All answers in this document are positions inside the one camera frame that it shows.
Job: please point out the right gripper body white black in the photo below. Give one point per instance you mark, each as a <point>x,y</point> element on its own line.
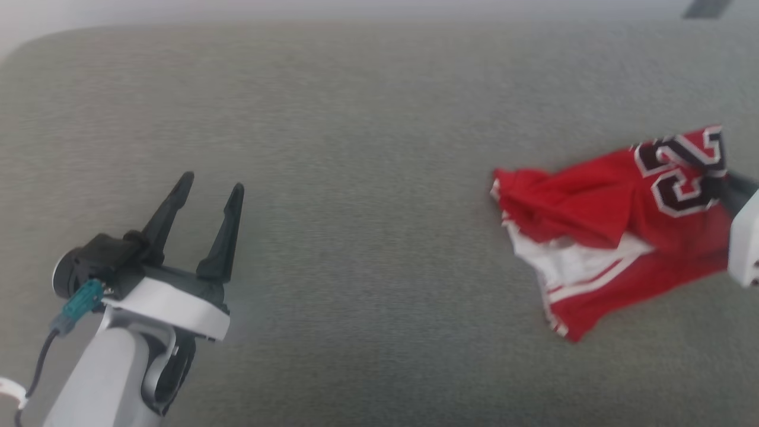
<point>747,249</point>

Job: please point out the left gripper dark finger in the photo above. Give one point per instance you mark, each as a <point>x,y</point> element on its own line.
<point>166,219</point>
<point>225,243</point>

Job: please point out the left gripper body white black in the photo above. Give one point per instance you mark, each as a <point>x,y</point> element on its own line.
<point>172,302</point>

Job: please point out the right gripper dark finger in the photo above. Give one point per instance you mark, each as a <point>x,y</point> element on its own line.
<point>738,190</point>

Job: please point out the red basketball jersey garment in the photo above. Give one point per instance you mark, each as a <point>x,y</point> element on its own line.
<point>605,201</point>

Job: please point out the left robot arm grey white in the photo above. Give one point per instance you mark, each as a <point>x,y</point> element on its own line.
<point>107,379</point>

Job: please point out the grey fabric sofa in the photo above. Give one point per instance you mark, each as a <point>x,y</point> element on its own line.
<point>356,148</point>

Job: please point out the grey metal pole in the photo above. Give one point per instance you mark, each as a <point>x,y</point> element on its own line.
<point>705,7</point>

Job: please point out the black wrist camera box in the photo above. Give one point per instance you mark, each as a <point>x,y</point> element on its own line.
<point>98,258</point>

